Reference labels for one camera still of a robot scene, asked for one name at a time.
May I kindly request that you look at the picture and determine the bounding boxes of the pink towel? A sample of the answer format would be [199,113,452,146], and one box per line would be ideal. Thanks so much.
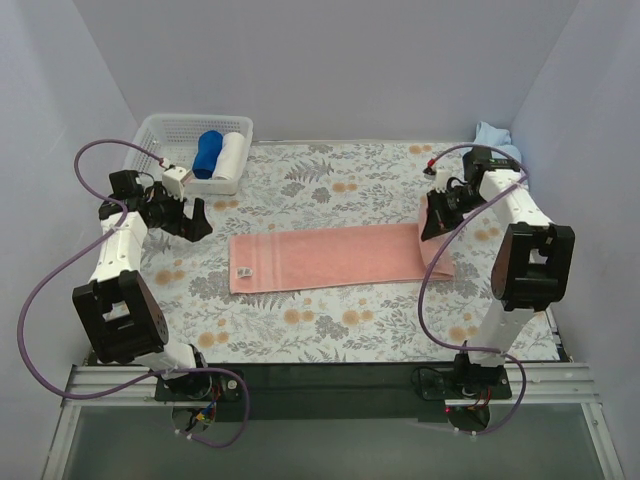
[229,223,443,294]

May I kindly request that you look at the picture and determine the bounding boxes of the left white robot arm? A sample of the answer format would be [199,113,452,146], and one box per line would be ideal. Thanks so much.
[72,166,213,400]

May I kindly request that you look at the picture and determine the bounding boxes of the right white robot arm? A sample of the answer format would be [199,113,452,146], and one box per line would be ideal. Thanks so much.
[420,144,575,390]

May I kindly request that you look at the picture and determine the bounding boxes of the light blue crumpled towel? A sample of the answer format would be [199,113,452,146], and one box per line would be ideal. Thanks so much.
[473,121,522,162]

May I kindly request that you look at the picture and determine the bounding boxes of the white plastic basket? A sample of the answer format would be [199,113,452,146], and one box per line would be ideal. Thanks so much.
[132,113,254,195]

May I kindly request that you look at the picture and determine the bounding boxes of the white rolled towel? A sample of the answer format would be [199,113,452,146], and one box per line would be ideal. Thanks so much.
[212,132,245,180]

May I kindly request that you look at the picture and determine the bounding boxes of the blue rolled towel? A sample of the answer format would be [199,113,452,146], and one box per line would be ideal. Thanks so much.
[191,130,223,180]

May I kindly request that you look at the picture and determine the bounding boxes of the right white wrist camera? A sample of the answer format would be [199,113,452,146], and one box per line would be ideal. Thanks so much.
[423,159,452,193]

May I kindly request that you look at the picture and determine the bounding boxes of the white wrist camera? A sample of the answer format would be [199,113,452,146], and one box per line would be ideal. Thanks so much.
[423,159,452,193]
[161,165,193,201]

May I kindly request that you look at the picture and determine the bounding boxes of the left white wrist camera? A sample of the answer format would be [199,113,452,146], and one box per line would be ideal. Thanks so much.
[161,165,193,201]

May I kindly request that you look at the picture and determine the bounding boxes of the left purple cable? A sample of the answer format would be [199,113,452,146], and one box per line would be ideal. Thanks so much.
[17,140,251,449]

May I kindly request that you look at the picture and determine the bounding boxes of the aluminium rail frame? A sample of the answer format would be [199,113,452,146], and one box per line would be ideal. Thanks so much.
[44,362,625,479]

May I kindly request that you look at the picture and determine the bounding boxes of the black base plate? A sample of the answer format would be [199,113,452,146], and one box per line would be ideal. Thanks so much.
[154,363,514,424]

